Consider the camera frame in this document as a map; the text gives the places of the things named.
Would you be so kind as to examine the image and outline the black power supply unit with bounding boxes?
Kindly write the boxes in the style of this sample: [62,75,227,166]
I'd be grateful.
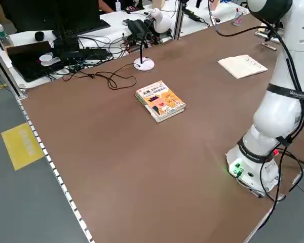
[126,19,149,38]

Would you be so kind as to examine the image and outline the black lamp cable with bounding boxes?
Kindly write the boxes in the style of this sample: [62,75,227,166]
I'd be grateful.
[62,63,142,90]

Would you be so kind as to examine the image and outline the black keyboard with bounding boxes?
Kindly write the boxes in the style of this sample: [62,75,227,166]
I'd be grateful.
[52,19,111,36]

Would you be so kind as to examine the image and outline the white lined notebook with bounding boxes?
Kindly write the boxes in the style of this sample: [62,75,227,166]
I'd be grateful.
[217,54,269,79]

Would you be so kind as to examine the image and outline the black table power strip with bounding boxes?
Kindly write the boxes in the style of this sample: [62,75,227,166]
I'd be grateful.
[185,9,201,22]

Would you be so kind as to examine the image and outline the clear plastic bottle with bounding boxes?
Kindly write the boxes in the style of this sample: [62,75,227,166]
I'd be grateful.
[0,24,11,51]

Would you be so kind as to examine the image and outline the white green-spine book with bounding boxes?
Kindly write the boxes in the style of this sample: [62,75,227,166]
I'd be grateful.
[135,95,186,124]

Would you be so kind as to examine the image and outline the aluminium frame post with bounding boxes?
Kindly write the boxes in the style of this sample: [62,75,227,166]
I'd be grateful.
[173,0,191,41]
[0,40,28,100]

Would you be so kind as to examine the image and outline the white desk lamp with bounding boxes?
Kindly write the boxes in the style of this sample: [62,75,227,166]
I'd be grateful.
[133,8,173,71]

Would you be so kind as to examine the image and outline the white table edge strip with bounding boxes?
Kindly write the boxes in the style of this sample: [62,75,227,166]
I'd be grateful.
[17,98,95,243]

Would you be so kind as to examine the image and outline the black monitor with stand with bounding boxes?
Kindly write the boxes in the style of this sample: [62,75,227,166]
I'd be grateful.
[49,0,101,60]

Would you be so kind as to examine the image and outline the yellow floor sticker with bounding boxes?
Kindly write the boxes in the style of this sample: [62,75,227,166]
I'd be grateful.
[1,122,45,171]

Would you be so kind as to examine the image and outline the black laptop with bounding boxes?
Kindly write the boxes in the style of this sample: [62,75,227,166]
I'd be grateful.
[6,41,64,83]

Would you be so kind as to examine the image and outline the white blue-label marker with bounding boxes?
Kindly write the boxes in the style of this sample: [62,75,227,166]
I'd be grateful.
[261,42,278,51]

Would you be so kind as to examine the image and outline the colourful orange yellow book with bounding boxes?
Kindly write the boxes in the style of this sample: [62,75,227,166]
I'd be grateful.
[135,80,187,119]

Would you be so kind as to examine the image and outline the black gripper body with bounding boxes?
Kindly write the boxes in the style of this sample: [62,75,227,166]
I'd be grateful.
[263,24,282,43]

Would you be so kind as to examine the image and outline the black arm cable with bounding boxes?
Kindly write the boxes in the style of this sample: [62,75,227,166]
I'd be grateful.
[207,0,304,203]

